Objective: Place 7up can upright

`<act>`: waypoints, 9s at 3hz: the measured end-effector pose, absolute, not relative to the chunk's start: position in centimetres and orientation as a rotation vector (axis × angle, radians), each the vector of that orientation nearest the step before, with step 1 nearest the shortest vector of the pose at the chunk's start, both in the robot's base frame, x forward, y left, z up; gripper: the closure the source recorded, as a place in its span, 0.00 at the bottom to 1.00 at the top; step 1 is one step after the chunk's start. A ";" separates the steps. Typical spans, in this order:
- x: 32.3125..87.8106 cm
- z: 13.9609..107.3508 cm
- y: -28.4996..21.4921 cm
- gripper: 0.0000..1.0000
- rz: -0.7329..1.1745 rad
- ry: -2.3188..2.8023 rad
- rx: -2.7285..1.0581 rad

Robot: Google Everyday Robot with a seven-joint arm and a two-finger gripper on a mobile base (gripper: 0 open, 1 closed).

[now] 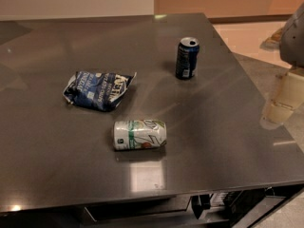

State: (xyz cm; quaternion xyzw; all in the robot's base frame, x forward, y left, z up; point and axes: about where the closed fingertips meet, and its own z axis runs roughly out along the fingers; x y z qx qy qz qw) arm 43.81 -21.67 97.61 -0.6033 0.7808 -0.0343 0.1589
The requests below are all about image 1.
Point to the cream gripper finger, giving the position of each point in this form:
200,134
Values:
277,112
290,93

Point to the black equipment under table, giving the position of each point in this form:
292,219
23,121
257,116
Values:
237,209

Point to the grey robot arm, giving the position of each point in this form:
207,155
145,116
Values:
291,46

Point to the blue chip bag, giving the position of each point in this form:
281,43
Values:
98,91

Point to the blue soda can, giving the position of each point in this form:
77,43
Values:
188,51

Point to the white green 7up can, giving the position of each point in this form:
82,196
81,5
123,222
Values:
139,134

